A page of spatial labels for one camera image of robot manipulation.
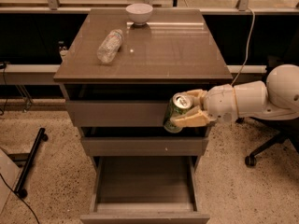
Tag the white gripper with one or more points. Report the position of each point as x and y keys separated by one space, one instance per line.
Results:
x=220 y=103

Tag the green soda can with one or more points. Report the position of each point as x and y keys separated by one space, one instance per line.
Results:
x=179 y=104

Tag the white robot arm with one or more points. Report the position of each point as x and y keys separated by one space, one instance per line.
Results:
x=276 y=99

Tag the grey drawer cabinet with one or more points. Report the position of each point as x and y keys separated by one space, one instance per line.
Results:
x=175 y=46

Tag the grey middle drawer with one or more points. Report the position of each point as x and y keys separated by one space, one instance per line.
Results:
x=149 y=141

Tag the grey drawer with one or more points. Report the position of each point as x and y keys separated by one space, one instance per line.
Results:
x=122 y=105
x=149 y=141
x=145 y=190

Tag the grey top drawer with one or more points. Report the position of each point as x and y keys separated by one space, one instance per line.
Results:
x=122 y=105

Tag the grey bottom drawer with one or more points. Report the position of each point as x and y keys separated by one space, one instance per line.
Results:
x=145 y=190

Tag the clear plastic water bottle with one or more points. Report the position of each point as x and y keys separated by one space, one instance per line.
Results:
x=110 y=46

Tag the white bowl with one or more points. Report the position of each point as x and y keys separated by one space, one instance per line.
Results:
x=139 y=13

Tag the small bottle behind cabinet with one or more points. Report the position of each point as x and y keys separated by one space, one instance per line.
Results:
x=63 y=49

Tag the black wheeled stand leg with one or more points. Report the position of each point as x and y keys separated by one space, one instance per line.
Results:
x=20 y=190

